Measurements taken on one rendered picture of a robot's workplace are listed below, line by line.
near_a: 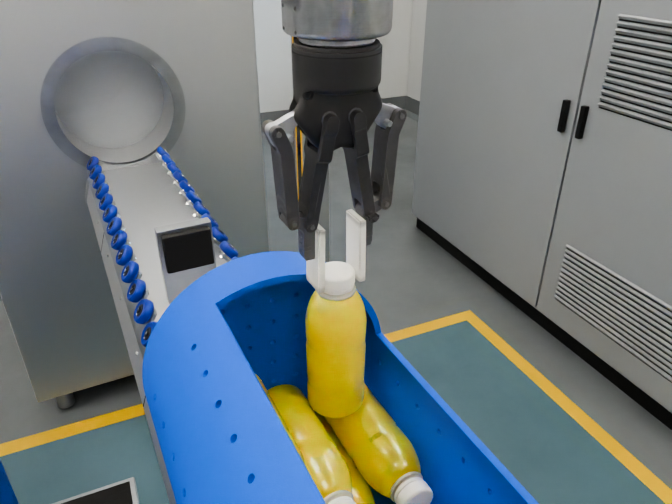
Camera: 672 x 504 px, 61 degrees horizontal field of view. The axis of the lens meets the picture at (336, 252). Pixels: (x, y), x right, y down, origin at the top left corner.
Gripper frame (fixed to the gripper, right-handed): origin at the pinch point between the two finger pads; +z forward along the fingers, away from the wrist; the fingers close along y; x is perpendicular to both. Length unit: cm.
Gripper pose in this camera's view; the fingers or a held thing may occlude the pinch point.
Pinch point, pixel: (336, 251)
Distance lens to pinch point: 56.7
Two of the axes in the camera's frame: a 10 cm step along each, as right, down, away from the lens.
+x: 4.5, 4.5, -7.7
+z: 0.0, 8.7, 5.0
